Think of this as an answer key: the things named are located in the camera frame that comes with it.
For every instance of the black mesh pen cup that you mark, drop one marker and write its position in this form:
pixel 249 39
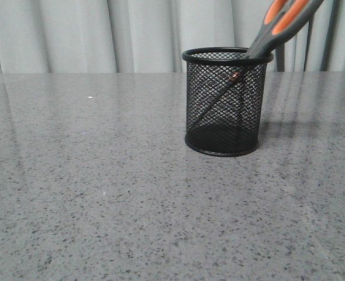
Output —
pixel 224 95

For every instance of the grey pleated curtain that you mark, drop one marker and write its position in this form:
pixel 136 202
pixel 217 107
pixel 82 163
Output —
pixel 150 36

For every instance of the grey orange handled scissors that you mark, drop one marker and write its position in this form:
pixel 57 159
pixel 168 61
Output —
pixel 283 20

